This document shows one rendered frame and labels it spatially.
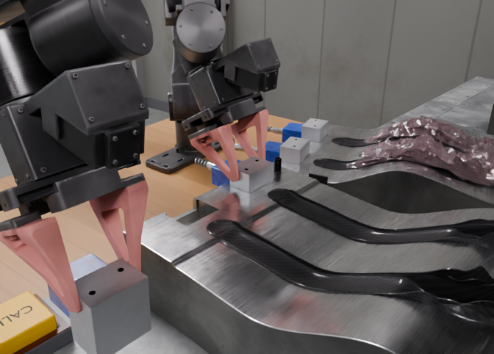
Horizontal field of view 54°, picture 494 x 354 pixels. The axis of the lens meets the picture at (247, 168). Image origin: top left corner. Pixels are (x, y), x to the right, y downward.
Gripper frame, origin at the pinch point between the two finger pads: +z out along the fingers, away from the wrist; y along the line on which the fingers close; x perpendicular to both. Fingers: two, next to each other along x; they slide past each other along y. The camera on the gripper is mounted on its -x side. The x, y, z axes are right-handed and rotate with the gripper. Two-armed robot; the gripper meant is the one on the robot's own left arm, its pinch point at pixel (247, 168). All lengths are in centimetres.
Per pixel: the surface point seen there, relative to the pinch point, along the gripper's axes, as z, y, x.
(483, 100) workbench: 11, 92, 4
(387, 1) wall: -40, 195, 70
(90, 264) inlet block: 0.7, -28.2, -8.9
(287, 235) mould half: 8.0, -6.4, -9.3
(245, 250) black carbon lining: 7.4, -11.4, -7.5
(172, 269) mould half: 5.7, -19.1, -4.7
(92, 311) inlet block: 3.0, -31.7, -14.7
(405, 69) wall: -4, 196, 75
